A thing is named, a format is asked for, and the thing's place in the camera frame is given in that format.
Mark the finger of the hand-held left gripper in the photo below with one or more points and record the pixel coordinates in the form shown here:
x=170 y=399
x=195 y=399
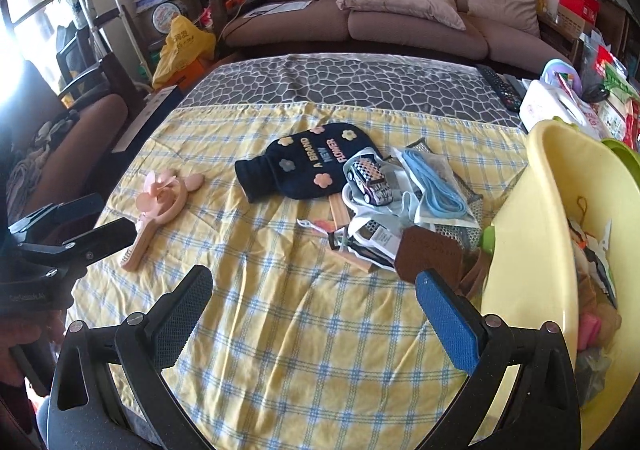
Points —
x=82 y=206
x=105 y=237

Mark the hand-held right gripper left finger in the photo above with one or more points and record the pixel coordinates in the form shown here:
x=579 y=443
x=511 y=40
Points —
x=179 y=320

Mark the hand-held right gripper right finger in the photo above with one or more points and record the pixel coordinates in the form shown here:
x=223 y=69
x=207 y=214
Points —
x=445 y=320

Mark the brown leather tag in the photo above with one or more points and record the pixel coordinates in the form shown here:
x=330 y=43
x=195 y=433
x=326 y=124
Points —
x=430 y=250

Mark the yellow plastic basin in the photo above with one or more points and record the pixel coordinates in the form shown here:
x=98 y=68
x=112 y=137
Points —
x=530 y=250

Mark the person's left hand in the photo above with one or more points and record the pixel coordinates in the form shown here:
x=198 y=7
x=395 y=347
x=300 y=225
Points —
x=25 y=332

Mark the wooden comb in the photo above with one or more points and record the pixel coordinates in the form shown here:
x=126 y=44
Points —
x=134 y=250

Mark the pink handheld fan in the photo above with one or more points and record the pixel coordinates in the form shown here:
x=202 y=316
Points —
x=160 y=195

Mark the dark wooden chair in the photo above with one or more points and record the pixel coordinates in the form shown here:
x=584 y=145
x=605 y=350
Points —
x=95 y=115

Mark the yellow plaid cloth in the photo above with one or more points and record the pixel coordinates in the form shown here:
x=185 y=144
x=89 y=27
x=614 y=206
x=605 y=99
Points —
x=275 y=310

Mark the wooden block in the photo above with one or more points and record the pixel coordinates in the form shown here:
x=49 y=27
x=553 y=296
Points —
x=340 y=212
x=360 y=264

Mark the white printed packet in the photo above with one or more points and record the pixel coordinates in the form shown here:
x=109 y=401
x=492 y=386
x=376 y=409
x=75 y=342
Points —
x=384 y=236

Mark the light blue ribbon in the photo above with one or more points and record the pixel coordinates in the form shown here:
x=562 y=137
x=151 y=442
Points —
x=410 y=200

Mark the silver mesh pouch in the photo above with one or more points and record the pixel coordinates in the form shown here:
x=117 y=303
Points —
x=470 y=195

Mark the pink foam net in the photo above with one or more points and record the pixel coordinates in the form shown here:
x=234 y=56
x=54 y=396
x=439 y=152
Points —
x=590 y=330

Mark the checkered toy car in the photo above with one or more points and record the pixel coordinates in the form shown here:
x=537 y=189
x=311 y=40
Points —
x=367 y=180

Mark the white bottle opener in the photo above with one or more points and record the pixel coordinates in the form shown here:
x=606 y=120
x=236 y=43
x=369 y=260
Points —
x=312 y=225

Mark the yellow plastic bag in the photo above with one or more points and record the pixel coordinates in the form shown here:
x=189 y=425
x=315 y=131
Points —
x=182 y=48

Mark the navy flower pouch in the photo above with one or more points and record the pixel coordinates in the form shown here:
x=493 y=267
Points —
x=300 y=165

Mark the round white label tin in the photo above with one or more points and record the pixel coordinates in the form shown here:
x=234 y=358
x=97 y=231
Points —
x=167 y=16

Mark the white wipes box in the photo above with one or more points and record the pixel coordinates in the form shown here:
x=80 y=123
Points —
x=550 y=105

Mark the black remote control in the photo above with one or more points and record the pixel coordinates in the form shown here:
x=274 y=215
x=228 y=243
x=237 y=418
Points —
x=500 y=85

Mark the grey patterned cloth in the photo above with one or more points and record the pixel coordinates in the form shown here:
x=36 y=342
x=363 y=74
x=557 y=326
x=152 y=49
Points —
x=350 y=80

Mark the purple bowl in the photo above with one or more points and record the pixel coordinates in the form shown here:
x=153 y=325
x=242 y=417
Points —
x=552 y=73

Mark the black computer mouse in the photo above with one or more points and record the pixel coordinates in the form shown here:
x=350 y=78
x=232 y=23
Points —
x=595 y=93

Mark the papers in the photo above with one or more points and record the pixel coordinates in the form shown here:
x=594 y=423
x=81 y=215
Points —
x=280 y=8

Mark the pile of snack packets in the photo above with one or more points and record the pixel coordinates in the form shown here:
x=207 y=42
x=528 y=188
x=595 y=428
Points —
x=617 y=90

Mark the red cardboard box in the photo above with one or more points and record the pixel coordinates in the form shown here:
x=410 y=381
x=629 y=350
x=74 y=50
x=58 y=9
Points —
x=577 y=0

